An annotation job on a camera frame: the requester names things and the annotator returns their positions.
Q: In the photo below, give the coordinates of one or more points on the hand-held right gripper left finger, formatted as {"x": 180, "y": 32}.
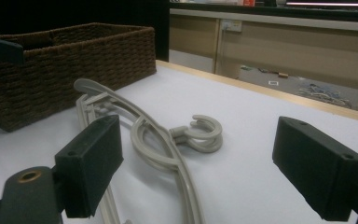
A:
{"x": 88, "y": 165}

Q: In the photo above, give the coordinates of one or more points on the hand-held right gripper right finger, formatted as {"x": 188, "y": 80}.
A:
{"x": 320, "y": 168}

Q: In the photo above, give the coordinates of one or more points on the grey plastic clothes hanger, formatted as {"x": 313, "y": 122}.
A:
{"x": 108, "y": 205}
{"x": 185, "y": 177}

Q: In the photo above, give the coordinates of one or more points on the brown wicker basket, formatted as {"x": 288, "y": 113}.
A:
{"x": 74, "y": 62}

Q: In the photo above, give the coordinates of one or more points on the white table cover sheet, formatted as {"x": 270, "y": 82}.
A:
{"x": 245, "y": 109}

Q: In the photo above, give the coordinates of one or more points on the small white tag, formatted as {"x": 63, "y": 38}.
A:
{"x": 273, "y": 83}

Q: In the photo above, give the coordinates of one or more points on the small brown block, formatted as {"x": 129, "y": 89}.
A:
{"x": 283, "y": 75}

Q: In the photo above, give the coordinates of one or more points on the beige wooden cabinet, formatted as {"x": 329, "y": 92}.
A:
{"x": 292, "y": 46}

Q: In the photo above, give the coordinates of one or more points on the white wall socket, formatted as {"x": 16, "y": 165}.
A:
{"x": 231, "y": 25}

